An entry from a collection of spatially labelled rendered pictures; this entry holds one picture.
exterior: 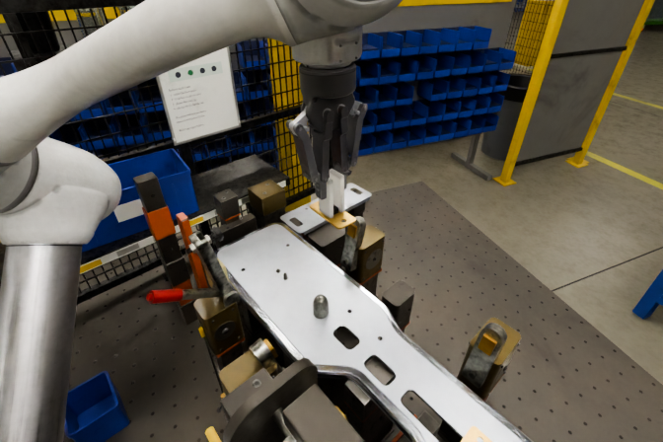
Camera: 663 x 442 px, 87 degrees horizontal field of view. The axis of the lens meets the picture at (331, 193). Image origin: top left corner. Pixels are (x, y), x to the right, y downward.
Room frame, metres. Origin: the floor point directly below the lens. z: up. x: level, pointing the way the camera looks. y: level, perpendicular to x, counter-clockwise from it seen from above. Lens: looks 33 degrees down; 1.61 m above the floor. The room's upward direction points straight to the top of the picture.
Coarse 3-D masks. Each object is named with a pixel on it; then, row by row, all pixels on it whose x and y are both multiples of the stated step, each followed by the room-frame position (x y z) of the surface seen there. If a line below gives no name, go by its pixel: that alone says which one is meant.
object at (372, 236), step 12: (372, 228) 0.69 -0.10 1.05; (372, 240) 0.64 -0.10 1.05; (384, 240) 0.66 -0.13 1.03; (360, 252) 0.61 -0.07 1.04; (372, 252) 0.63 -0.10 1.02; (360, 264) 0.61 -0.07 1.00; (372, 264) 0.64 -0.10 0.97; (360, 276) 0.61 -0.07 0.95; (372, 276) 0.64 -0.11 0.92; (372, 288) 0.65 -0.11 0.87; (348, 312) 0.64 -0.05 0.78
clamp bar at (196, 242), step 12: (216, 228) 0.48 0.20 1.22; (192, 240) 0.45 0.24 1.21; (204, 240) 0.45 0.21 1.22; (216, 240) 0.47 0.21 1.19; (192, 252) 0.44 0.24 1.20; (204, 252) 0.44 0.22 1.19; (204, 264) 0.45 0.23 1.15; (216, 264) 0.45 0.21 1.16; (216, 276) 0.45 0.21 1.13; (228, 288) 0.46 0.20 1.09
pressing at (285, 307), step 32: (224, 256) 0.64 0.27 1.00; (256, 256) 0.64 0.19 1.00; (288, 256) 0.64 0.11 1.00; (320, 256) 0.64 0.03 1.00; (256, 288) 0.53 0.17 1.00; (288, 288) 0.53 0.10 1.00; (320, 288) 0.53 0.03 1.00; (352, 288) 0.53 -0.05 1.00; (288, 320) 0.45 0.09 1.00; (320, 320) 0.45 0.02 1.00; (352, 320) 0.45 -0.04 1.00; (384, 320) 0.45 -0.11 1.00; (288, 352) 0.38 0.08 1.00; (320, 352) 0.38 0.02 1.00; (352, 352) 0.38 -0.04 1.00; (384, 352) 0.38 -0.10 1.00; (416, 352) 0.38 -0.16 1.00; (416, 384) 0.32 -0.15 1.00; (448, 384) 0.32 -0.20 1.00; (448, 416) 0.27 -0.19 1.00; (480, 416) 0.27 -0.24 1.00
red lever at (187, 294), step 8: (200, 288) 0.45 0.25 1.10; (208, 288) 0.46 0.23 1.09; (216, 288) 0.46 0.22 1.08; (152, 296) 0.39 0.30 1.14; (160, 296) 0.39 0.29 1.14; (168, 296) 0.40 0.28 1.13; (176, 296) 0.41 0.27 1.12; (184, 296) 0.42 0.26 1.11; (192, 296) 0.42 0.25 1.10; (200, 296) 0.43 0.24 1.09; (208, 296) 0.44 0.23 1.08; (216, 296) 0.45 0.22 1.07
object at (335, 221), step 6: (312, 204) 0.49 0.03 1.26; (318, 204) 0.49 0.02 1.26; (318, 210) 0.47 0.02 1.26; (336, 210) 0.46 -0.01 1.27; (324, 216) 0.46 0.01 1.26; (336, 216) 0.46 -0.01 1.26; (342, 216) 0.46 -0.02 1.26; (348, 216) 0.45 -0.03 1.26; (330, 222) 0.44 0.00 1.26; (336, 222) 0.44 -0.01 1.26; (342, 222) 0.44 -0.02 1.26; (348, 222) 0.44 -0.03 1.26; (336, 228) 0.43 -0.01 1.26; (342, 228) 0.43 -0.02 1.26
